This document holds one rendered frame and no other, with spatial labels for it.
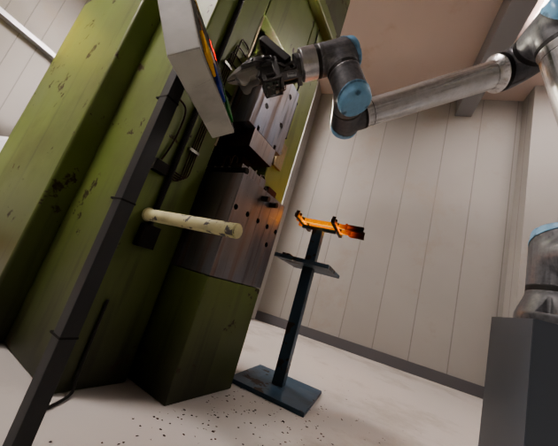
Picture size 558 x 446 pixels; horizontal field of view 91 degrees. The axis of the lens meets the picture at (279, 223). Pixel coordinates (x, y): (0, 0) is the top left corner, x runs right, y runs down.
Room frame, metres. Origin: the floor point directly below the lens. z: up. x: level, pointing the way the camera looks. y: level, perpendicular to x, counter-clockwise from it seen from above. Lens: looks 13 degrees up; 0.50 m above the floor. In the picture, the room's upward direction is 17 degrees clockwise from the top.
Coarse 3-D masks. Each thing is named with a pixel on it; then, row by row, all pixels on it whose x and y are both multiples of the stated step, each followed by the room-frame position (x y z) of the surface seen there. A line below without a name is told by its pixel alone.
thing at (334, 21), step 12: (312, 0) 1.41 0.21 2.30; (324, 0) 1.45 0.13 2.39; (336, 0) 1.56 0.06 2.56; (348, 0) 1.69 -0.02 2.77; (324, 12) 1.48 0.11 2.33; (336, 12) 1.60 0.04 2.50; (324, 24) 1.54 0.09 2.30; (336, 24) 1.63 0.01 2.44; (324, 36) 1.63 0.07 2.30; (336, 36) 1.67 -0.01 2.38
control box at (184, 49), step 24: (168, 0) 0.54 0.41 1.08; (192, 0) 0.57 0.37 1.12; (168, 24) 0.54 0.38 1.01; (192, 24) 0.53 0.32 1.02; (168, 48) 0.54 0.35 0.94; (192, 48) 0.53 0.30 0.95; (192, 72) 0.59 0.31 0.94; (192, 96) 0.67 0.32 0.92; (216, 96) 0.68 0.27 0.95; (216, 120) 0.78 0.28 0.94
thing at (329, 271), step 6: (276, 252) 1.47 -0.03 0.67; (282, 258) 1.53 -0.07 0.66; (288, 258) 1.44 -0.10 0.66; (294, 258) 1.42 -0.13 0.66; (300, 258) 1.41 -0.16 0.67; (294, 264) 1.62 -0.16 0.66; (300, 264) 1.52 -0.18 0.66; (306, 264) 1.42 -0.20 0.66; (312, 264) 1.38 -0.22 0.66; (318, 264) 1.37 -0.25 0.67; (324, 264) 1.36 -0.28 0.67; (318, 270) 1.57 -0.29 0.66; (324, 270) 1.47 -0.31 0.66; (330, 270) 1.42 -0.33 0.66; (330, 276) 1.72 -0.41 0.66; (336, 276) 1.62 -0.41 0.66
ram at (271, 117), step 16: (240, 96) 1.17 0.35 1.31; (256, 96) 1.11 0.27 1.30; (288, 96) 1.28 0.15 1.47; (240, 112) 1.15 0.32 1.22; (256, 112) 1.13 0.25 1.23; (272, 112) 1.22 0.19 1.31; (288, 112) 1.32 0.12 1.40; (240, 128) 1.20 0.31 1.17; (256, 128) 1.16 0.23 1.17; (272, 128) 1.25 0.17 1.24; (288, 128) 1.35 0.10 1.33; (272, 144) 1.28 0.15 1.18
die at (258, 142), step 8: (248, 128) 1.17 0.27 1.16; (224, 136) 1.25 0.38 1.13; (232, 136) 1.22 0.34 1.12; (240, 136) 1.19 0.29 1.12; (248, 136) 1.16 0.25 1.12; (256, 136) 1.17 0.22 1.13; (224, 144) 1.23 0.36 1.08; (232, 144) 1.21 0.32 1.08; (240, 144) 1.18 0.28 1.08; (248, 144) 1.15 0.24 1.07; (256, 144) 1.19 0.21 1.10; (264, 144) 1.23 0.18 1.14; (216, 152) 1.33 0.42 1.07; (224, 152) 1.31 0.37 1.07; (232, 152) 1.28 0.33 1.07; (240, 152) 1.25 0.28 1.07; (248, 152) 1.22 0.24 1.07; (256, 152) 1.20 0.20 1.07; (264, 152) 1.25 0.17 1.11; (272, 152) 1.30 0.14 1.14; (248, 160) 1.32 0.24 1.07; (256, 160) 1.29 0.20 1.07; (264, 160) 1.26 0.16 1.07; (272, 160) 1.31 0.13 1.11
